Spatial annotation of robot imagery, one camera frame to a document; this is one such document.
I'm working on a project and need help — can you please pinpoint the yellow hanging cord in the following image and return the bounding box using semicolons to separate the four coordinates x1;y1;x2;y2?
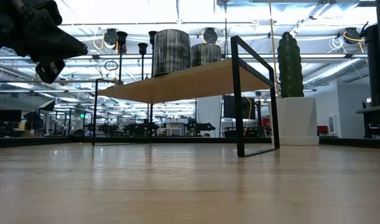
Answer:
268;0;281;98

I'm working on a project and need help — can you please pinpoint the orange candle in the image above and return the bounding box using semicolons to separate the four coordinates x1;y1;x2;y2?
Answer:
190;42;222;68

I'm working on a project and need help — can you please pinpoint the grey candle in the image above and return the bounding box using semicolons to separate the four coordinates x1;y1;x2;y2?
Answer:
152;29;192;78

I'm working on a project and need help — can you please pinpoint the wooden shelf riser, black frame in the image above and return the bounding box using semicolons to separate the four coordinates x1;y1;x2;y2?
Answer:
91;35;280;158

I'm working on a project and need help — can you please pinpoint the black softbox light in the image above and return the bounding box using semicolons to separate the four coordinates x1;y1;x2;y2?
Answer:
23;111;44;130
37;99;57;113

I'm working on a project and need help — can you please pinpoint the green cactus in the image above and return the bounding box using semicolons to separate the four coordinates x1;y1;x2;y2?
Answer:
276;30;305;99

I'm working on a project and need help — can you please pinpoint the black candle stick holder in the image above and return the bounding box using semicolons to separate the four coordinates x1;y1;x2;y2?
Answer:
116;30;129;85
148;30;158;77
137;42;149;81

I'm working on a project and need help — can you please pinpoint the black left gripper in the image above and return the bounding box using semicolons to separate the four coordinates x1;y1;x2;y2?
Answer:
0;0;88;84

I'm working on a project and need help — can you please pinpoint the black aluminium table frame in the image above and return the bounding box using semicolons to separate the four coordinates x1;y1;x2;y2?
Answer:
0;136;380;150

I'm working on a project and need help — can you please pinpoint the white plant pot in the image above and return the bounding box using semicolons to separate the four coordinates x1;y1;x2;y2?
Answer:
267;96;320;146

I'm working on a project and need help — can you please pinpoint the black ceiling cord reel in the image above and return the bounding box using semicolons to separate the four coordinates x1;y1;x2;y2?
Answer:
203;27;220;44
343;27;364;46
103;27;127;54

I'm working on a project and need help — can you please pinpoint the dark background screen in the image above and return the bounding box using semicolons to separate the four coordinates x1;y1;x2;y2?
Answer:
223;95;256;119

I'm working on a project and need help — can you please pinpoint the black background monitor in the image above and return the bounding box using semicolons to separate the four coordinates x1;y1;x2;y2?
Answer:
0;109;22;123

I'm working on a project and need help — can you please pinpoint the grey side desk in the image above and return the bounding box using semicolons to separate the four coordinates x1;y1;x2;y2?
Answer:
356;105;380;140

